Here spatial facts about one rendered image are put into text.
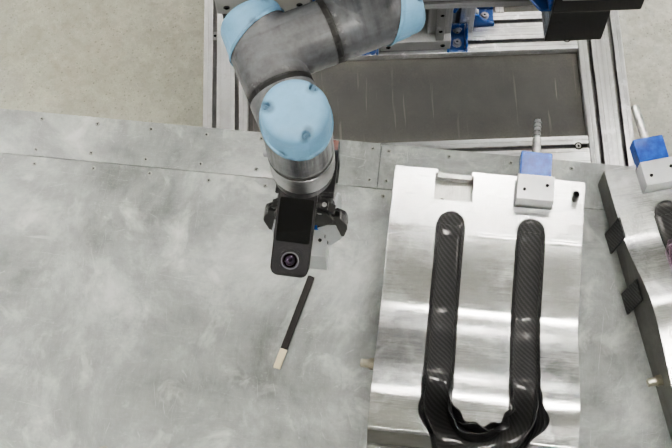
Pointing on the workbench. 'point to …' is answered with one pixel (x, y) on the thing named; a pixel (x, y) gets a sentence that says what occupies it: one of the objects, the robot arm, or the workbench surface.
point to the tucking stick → (293, 322)
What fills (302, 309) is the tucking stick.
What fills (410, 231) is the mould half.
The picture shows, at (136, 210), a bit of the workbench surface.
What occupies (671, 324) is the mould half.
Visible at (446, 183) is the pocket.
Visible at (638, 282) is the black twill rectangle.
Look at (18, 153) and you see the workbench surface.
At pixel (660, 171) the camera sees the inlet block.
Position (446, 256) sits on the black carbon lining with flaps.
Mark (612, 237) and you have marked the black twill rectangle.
